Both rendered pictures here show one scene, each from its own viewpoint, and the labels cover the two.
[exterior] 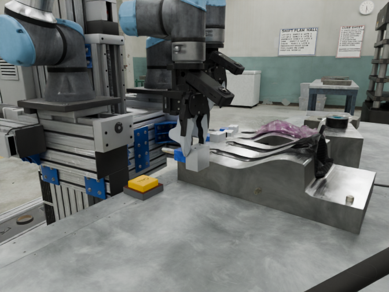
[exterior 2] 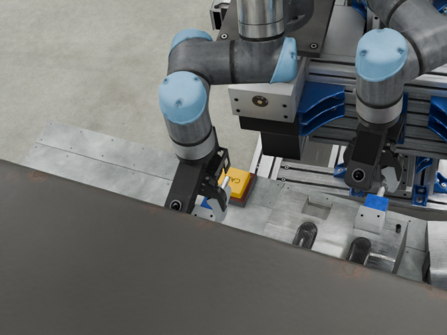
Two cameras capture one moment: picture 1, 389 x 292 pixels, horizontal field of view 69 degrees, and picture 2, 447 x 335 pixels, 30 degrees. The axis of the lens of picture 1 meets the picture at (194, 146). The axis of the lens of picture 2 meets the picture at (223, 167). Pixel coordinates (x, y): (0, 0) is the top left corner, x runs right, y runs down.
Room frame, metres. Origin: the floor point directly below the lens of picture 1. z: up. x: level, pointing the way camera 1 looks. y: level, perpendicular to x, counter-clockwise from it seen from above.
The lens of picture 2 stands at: (0.65, -0.89, 2.29)
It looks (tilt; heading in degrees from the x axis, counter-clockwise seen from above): 54 degrees down; 86
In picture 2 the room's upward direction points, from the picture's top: 12 degrees counter-clockwise
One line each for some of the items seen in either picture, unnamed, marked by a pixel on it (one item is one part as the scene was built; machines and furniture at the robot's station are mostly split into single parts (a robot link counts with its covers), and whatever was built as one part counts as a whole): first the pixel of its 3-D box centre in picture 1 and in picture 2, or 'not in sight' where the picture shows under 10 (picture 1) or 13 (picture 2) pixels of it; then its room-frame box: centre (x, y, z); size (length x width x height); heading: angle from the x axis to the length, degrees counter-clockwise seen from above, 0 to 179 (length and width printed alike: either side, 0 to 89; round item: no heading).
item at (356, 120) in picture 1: (341, 121); not in sight; (1.58, -0.83, 0.83); 0.17 x 0.13 x 0.06; 54
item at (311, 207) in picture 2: not in sight; (317, 212); (0.88, -0.01, 0.87); 0.05 x 0.05 x 0.04; 54
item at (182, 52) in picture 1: (187, 53); (190, 137); (0.67, 0.01, 1.17); 0.08 x 0.08 x 0.05
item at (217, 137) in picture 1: (206, 138); (376, 203); (0.99, -0.04, 0.89); 0.13 x 0.05 x 0.05; 54
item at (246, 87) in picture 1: (230, 88); not in sight; (8.00, -0.98, 0.47); 1.52 x 0.77 x 0.94; 65
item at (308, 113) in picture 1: (326, 120); not in sight; (4.15, -1.96, 0.32); 0.60 x 0.40 x 0.22; 69
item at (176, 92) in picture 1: (186, 90); (200, 161); (0.68, 0.02, 1.09); 0.09 x 0.08 x 0.12; 54
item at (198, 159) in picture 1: (182, 153); (215, 203); (0.68, 0.03, 0.93); 0.13 x 0.05 x 0.05; 54
